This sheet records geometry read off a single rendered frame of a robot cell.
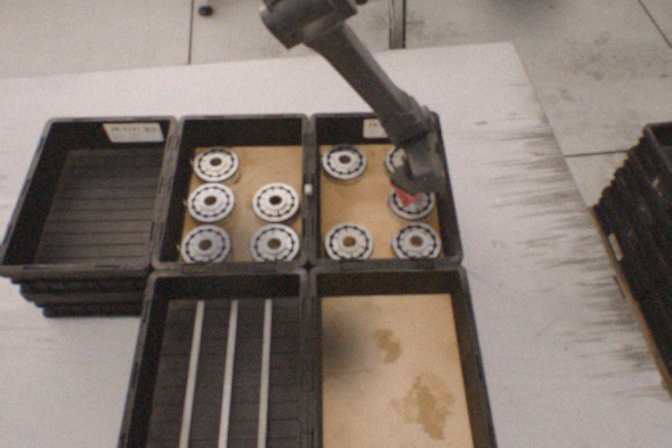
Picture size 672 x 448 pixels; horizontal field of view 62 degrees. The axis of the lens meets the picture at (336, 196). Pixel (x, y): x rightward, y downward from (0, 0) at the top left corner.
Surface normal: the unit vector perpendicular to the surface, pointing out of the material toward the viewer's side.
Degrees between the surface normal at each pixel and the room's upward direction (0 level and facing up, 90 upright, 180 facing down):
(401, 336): 0
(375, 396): 0
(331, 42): 100
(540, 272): 0
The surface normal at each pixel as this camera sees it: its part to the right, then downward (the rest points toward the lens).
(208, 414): 0.00, -0.58
